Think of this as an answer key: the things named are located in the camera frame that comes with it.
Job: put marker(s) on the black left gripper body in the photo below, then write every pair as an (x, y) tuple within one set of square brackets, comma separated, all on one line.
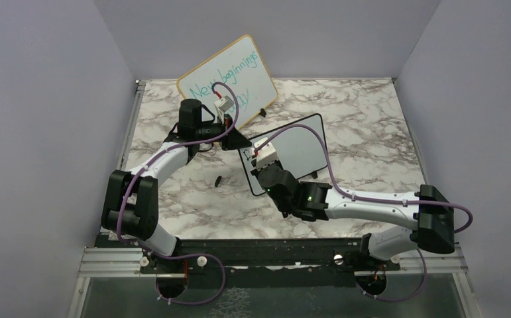
[(217, 129)]

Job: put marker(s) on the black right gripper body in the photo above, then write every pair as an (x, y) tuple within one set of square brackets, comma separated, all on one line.
[(256, 171)]

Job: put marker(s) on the black framed whiteboard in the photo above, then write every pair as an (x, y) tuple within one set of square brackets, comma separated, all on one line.
[(298, 150)]

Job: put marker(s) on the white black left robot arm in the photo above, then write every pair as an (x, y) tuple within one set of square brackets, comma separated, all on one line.
[(131, 200)]

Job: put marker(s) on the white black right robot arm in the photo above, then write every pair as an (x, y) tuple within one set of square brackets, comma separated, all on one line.
[(417, 222)]

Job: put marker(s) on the yellow framed whiteboard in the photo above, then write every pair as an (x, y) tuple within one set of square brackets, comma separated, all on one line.
[(239, 66)]

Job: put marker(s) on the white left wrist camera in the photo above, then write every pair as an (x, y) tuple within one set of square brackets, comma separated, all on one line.
[(222, 105)]

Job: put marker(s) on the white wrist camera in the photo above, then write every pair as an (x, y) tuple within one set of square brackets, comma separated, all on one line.
[(222, 105), (263, 153)]

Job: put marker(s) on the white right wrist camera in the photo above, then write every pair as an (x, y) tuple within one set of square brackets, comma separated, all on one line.
[(263, 153)]

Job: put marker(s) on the aluminium side rail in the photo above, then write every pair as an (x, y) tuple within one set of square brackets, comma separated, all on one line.
[(129, 121)]

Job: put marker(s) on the black aluminium front base frame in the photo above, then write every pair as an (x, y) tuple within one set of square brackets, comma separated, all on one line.
[(260, 263)]

